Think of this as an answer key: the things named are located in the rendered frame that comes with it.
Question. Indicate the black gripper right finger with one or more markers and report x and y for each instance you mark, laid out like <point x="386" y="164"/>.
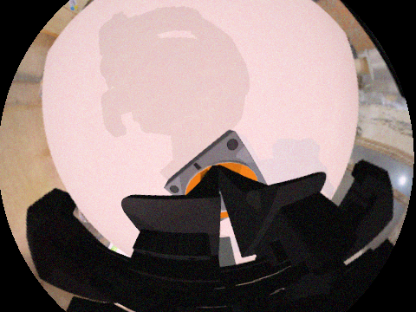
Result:
<point x="252" y="206"/>

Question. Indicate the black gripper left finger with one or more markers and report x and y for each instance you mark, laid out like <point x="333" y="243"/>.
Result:
<point x="197" y="211"/>

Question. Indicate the orange round plate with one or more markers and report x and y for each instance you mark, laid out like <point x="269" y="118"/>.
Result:
<point x="233" y="165"/>

